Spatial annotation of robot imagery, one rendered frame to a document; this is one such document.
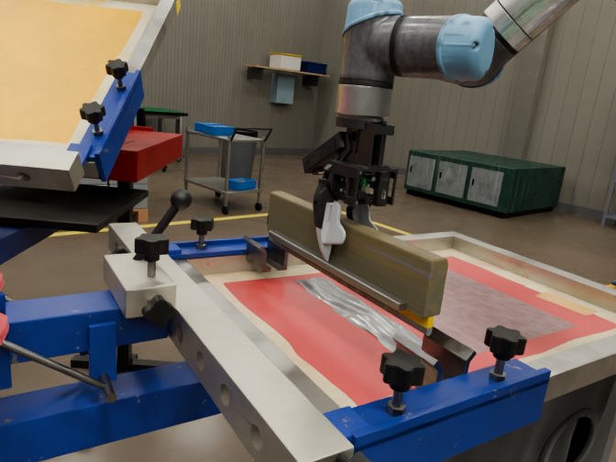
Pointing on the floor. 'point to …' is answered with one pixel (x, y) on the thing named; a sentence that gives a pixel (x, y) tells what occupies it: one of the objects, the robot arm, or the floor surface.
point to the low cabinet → (484, 181)
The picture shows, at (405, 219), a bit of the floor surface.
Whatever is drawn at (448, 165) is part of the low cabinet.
